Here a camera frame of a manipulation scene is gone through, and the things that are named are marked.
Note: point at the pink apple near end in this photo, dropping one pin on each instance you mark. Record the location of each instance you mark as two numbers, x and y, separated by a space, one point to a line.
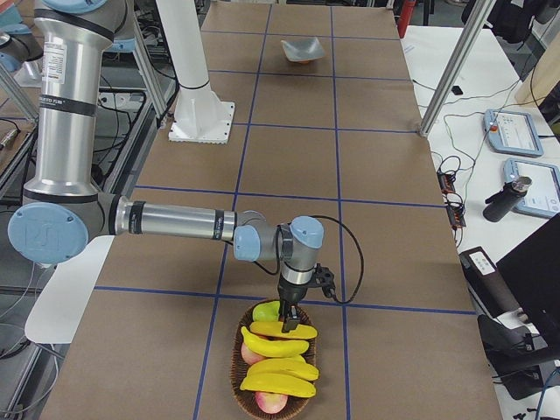
270 403

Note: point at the black monitor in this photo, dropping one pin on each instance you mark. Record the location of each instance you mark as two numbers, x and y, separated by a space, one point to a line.
531 272

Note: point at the upper teach pendant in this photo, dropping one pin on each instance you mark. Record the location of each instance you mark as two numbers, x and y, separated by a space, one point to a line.
512 132

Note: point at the aluminium frame post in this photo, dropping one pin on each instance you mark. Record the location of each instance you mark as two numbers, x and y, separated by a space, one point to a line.
477 19

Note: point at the black box with label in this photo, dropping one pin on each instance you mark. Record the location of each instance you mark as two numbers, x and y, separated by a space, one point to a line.
487 282

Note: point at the grey square plate orange rim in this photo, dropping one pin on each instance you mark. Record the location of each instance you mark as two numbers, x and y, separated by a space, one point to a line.
304 50

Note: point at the teach pendant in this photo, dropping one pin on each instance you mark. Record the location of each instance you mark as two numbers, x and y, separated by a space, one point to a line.
542 198
512 132

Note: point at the black cylindrical bottle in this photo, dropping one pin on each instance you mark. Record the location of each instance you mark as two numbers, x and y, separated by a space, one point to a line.
502 202

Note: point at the small orange circuit board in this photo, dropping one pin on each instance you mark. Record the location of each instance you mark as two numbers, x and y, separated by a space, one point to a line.
446 182

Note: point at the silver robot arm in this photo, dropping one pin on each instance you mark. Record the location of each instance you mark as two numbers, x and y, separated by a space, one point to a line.
63 211
18 47

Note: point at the green apple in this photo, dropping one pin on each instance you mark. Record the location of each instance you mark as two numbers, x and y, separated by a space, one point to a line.
266 311

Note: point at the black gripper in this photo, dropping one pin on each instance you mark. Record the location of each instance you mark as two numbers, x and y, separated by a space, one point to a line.
290 293

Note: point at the white pedestal column base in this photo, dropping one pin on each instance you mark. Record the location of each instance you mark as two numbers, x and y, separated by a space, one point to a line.
199 115

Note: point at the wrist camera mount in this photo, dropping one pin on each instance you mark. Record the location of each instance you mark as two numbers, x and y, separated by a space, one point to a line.
323 278

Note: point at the lower teach pendant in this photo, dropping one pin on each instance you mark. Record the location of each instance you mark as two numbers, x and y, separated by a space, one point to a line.
542 198

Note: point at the pink apple middle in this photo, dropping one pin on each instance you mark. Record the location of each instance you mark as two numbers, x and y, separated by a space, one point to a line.
249 356

